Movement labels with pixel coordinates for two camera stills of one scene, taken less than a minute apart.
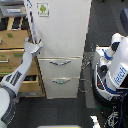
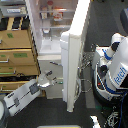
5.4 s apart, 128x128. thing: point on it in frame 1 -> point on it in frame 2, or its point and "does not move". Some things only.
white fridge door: [61, 26] -> [71, 48]
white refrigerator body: [62, 26] does not move
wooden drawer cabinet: [14, 31] does not move
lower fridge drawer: [65, 87] does not move
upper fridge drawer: [60, 66] does not move
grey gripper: [31, 47] -> [45, 81]
